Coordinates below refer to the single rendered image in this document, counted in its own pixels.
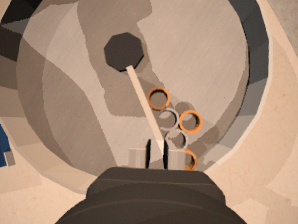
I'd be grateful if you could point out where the blue open crate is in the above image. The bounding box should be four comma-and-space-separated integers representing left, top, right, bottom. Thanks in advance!
0, 124, 16, 169

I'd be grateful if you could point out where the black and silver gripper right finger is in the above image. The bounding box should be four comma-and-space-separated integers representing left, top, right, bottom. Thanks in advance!
163, 140, 186, 170

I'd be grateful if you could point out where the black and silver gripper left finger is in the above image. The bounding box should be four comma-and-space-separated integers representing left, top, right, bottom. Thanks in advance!
128, 139, 151, 169

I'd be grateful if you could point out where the orange bushing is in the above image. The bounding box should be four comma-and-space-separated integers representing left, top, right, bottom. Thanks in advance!
178, 110, 202, 134
185, 148, 197, 171

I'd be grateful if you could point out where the orange metal ring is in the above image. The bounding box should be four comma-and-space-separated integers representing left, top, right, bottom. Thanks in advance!
147, 87, 170, 110

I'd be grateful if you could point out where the grey metal ring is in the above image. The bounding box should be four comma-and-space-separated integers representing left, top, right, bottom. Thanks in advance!
156, 108, 179, 131
165, 129, 188, 150

